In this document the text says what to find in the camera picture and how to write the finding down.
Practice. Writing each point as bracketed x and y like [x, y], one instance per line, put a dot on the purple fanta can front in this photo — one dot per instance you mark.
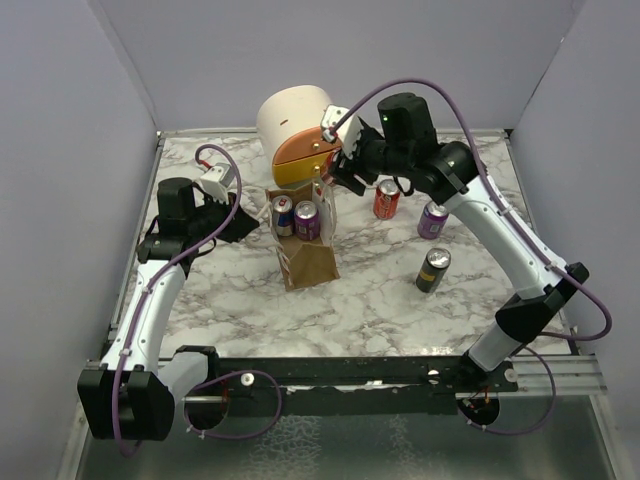
[307, 220]

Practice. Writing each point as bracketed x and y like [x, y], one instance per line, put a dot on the cream round drawer cabinet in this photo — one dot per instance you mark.
[289, 128]

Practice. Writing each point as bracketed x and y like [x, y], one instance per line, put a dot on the red cola can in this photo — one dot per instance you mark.
[386, 199]
[331, 162]

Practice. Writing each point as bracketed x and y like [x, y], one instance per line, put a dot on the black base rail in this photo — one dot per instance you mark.
[342, 386]

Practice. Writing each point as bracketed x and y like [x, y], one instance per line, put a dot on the silver blue energy drink can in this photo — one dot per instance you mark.
[283, 216]

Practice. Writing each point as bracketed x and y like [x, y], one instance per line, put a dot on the brown canvas bag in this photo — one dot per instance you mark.
[306, 263]

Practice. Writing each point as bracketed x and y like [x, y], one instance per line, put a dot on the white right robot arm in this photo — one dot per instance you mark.
[407, 146]

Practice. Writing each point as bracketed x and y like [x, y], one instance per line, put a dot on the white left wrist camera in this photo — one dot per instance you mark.
[216, 182]

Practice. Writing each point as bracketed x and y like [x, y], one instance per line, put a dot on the black yellow can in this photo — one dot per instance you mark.
[433, 269]

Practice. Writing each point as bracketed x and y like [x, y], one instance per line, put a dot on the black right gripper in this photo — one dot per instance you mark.
[343, 171]

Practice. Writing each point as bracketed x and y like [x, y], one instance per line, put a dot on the purple fanta can rear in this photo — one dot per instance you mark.
[432, 221]

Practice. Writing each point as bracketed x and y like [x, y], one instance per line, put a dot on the red cola can front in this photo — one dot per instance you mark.
[331, 162]

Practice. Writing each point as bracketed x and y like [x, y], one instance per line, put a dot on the purple fanta can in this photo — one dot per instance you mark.
[307, 220]
[432, 221]

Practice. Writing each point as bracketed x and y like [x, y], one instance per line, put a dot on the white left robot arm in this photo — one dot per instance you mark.
[125, 396]

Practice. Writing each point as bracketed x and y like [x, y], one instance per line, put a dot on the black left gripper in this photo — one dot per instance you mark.
[239, 227]

